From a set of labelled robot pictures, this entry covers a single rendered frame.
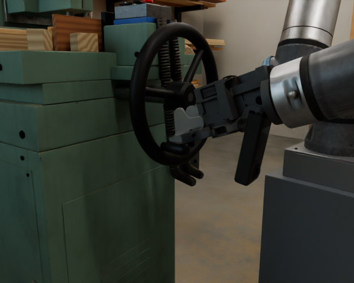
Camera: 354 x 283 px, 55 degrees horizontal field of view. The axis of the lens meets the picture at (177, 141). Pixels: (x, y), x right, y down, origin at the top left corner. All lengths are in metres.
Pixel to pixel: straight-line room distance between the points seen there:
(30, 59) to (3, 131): 0.19
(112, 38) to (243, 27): 3.75
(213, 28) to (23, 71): 4.21
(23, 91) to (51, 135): 0.11
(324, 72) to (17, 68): 0.51
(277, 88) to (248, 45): 3.98
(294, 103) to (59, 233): 0.54
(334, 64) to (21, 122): 0.56
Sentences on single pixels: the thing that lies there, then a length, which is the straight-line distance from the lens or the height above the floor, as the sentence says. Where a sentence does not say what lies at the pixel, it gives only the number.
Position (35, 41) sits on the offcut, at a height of 0.92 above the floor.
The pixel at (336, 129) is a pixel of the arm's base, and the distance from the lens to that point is 1.02.
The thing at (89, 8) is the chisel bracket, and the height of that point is 1.01.
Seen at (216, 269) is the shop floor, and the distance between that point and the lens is 1.60.
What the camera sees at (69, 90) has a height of 0.82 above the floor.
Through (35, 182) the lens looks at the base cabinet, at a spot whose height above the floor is 0.64.
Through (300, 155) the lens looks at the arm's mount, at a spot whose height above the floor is 0.62.
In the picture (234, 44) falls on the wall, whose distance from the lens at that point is 4.56.
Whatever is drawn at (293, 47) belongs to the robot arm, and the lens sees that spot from 0.61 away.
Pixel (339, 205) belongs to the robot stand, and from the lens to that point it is 0.99.
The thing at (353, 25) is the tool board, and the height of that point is 1.21.
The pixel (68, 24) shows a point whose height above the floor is 0.96.
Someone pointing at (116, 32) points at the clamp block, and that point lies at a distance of 0.82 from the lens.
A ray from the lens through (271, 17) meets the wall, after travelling 4.32.
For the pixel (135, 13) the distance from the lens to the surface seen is 0.80.
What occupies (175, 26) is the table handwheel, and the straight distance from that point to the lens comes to 0.68.
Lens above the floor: 0.88
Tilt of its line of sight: 13 degrees down
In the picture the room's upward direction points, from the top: straight up
